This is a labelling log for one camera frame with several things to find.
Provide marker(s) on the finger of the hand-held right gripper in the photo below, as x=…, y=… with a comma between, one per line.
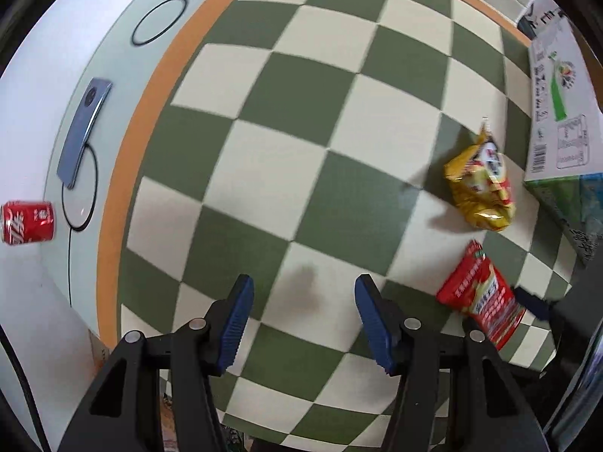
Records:
x=532, y=301
x=523, y=367

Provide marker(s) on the red snack packet green trim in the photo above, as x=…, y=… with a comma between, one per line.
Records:
x=485, y=301

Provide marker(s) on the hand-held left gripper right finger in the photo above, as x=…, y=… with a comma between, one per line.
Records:
x=372, y=320

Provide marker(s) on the yellow snack packet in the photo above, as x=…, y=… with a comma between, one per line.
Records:
x=480, y=193

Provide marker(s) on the red soda can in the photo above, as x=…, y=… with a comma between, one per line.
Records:
x=28, y=221

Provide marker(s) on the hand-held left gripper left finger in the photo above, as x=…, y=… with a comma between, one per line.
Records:
x=238, y=320

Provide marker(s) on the blue smartphone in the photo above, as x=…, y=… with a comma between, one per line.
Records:
x=82, y=132

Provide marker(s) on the green and white checkered mat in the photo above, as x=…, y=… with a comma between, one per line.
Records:
x=282, y=127

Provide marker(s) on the white and green cardboard box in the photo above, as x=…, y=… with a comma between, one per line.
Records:
x=560, y=103

